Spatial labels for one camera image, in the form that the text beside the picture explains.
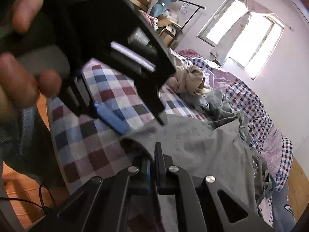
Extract dark grey sweatshirt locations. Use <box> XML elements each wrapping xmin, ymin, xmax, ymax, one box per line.
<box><xmin>121</xmin><ymin>114</ymin><xmax>268</xmax><ymax>213</ymax></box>

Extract black clothes rack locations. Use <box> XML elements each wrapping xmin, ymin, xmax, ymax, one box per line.
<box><xmin>177</xmin><ymin>0</ymin><xmax>206</xmax><ymax>32</ymax></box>

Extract person's left hand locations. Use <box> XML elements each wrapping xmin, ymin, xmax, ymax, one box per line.
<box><xmin>1</xmin><ymin>0</ymin><xmax>61</xmax><ymax>122</ymax></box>

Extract plaid and lilac bedspread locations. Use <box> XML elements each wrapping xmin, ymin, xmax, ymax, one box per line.
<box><xmin>47</xmin><ymin>48</ymin><xmax>295</xmax><ymax>232</ymax></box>

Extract stacked cardboard boxes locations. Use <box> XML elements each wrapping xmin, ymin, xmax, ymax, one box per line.
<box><xmin>129</xmin><ymin>0</ymin><xmax>181</xmax><ymax>48</ymax></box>

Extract teal blue garment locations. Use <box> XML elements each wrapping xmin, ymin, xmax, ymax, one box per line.
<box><xmin>262</xmin><ymin>172</ymin><xmax>276</xmax><ymax>199</ymax></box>

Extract blue plush toy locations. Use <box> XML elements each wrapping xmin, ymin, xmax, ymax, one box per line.
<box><xmin>149</xmin><ymin>0</ymin><xmax>177</xmax><ymax>17</ymax></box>

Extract light grey-green garment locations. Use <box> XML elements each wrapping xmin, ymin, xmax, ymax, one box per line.
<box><xmin>179</xmin><ymin>89</ymin><xmax>242</xmax><ymax>121</ymax></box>

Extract beige crumpled garment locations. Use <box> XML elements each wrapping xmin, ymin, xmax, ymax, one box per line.
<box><xmin>166</xmin><ymin>65</ymin><xmax>212</xmax><ymax>96</ymax></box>

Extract window with curtain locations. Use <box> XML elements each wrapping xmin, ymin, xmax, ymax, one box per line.
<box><xmin>198</xmin><ymin>0</ymin><xmax>286</xmax><ymax>80</ymax></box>

